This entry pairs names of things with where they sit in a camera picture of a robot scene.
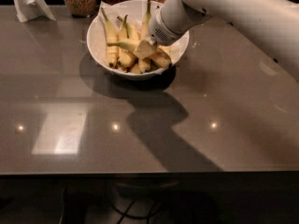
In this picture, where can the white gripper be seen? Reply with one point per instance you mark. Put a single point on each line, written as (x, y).
(161, 32)

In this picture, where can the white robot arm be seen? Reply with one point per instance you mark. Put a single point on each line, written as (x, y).
(271, 25)

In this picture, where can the yellow banana centre upright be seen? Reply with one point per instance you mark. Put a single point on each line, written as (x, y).
(144, 64)

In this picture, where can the white ceramic bowl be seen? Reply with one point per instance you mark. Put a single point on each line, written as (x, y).
(135, 10)

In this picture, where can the yellow banana far left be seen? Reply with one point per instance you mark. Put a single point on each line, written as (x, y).
(111, 36)

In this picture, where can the white paper liner in bowl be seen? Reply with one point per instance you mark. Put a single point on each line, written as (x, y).
(127, 21)

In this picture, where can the white paper stand left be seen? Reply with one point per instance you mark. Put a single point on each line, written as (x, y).
(32, 9)

